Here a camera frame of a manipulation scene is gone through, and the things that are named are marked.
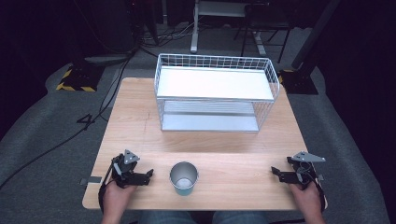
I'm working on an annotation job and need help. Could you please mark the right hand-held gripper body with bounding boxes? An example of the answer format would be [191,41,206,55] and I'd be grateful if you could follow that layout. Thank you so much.
[286,150,327,190]

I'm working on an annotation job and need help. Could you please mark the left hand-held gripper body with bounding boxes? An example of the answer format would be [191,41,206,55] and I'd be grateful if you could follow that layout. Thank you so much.
[110,148,142,189]

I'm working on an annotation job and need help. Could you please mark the person's right hand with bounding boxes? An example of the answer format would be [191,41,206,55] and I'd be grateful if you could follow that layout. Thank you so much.
[289,181,323,219]

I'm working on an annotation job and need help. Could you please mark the person's left hand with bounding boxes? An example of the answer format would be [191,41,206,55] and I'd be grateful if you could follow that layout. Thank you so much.
[102,180,138,218]

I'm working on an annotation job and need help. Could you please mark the grey tape strip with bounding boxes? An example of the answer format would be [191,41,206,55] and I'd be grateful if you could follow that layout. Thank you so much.
[79,175,103,187]

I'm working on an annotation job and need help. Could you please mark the metal cup with blue base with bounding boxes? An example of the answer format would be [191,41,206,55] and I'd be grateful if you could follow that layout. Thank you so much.
[169,161,200,197]

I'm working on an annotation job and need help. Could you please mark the person's legs in jeans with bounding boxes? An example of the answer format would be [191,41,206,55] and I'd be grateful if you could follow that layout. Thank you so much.
[137,210,270,224]

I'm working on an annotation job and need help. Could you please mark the grey flat stand base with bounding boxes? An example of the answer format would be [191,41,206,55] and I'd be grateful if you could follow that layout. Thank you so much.
[83,53,134,65]

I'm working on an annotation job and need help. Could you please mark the black slanted pole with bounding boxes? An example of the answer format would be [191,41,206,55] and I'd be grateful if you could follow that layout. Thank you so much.
[290,0,342,70]

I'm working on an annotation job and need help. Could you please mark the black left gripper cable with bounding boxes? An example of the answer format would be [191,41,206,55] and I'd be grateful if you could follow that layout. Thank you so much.
[98,158,115,214]

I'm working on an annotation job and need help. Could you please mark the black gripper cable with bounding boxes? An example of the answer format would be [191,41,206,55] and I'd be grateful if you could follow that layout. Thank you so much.
[98,158,115,214]
[303,162,327,213]

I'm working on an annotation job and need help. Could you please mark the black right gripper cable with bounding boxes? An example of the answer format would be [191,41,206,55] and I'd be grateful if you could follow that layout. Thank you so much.
[303,162,327,213]

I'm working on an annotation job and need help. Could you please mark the long black floor cable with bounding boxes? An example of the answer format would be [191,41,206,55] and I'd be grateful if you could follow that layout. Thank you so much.
[0,52,135,190]

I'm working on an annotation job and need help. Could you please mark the yellow black striped base plate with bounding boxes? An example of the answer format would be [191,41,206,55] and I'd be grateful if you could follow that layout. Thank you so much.
[55,63,106,93]
[277,68,319,96]

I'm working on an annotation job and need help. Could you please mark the white wire shelf rack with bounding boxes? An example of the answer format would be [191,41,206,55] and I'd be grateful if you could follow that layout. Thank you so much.
[153,52,281,133]

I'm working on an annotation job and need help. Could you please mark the bundle of floor cables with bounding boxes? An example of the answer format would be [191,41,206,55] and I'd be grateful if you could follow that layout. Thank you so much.
[136,20,200,50]

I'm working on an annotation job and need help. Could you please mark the black metal chair frame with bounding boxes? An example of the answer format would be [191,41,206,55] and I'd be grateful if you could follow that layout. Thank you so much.
[233,3,295,64]

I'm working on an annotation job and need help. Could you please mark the white desk frame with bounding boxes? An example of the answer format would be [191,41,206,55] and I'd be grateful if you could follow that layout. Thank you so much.
[190,0,267,57]

